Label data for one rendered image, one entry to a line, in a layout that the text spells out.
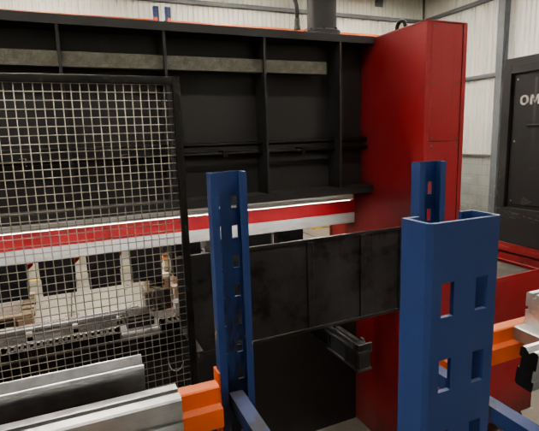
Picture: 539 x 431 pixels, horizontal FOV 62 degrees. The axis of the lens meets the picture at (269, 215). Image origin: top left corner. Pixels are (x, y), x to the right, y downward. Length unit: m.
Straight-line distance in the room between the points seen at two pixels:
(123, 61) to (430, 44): 1.36
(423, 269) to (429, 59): 2.04
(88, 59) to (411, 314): 1.91
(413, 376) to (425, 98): 2.00
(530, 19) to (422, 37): 7.71
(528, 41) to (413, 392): 9.67
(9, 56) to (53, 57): 0.15
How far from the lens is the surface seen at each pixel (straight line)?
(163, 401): 0.66
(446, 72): 2.36
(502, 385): 3.10
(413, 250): 0.29
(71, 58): 2.09
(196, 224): 2.33
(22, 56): 2.09
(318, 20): 2.50
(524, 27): 10.01
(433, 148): 2.30
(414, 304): 0.30
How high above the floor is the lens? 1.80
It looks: 10 degrees down
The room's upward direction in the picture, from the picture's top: 2 degrees counter-clockwise
